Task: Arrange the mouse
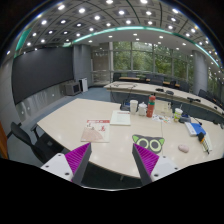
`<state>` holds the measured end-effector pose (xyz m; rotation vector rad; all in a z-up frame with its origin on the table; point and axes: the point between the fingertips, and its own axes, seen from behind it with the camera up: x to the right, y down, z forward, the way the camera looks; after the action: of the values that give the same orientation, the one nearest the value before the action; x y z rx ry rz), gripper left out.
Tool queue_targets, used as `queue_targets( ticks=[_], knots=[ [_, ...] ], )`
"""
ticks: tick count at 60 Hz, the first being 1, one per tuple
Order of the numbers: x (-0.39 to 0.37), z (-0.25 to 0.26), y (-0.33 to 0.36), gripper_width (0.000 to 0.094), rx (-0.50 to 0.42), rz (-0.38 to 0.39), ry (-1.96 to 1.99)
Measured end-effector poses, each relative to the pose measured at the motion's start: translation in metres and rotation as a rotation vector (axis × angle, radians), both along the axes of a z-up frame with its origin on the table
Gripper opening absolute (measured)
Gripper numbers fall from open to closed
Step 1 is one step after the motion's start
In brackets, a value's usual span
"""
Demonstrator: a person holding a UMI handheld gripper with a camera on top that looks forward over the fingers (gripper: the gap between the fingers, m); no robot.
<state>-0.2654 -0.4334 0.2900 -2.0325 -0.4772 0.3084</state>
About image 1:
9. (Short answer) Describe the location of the white paper cup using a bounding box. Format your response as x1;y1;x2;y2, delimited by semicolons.
130;100;138;115

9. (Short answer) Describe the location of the large dark wall screen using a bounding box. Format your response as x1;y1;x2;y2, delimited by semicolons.
12;48;74;104

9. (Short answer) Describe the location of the green white drink cup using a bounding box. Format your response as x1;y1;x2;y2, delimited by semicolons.
174;108;183;122

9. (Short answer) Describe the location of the pink computer mouse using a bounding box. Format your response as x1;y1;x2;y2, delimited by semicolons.
178;144;189;153

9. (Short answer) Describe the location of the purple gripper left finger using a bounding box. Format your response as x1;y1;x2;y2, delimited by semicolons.
40;142;93;186

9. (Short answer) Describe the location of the blue folder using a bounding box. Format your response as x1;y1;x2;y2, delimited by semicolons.
185;122;206;136

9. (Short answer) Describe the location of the grey crt monitor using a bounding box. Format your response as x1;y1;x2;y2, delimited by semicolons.
65;83;81;96

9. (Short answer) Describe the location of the black office chair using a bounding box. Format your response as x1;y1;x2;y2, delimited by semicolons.
11;122;64;163

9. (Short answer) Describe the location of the red white magazine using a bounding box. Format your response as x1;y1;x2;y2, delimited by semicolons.
81;119;110;143

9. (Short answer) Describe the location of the long curved back desk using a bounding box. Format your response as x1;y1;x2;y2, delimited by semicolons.
105;81;224;123

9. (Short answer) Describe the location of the red thermos bottle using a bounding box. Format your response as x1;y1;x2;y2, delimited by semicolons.
146;95;156;118

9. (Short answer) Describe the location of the white lidded jar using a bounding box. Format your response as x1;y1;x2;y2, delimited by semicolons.
138;102;147;116

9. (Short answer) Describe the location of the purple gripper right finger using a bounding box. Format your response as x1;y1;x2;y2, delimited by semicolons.
131;143;181;187

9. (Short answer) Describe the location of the black cat face mouse pad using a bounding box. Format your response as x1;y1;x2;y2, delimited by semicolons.
132;134;165;154

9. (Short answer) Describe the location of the white air purifier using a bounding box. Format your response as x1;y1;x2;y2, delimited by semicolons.
79;78;88;92

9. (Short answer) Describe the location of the white booklet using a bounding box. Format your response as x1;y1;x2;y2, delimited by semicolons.
110;110;131;126

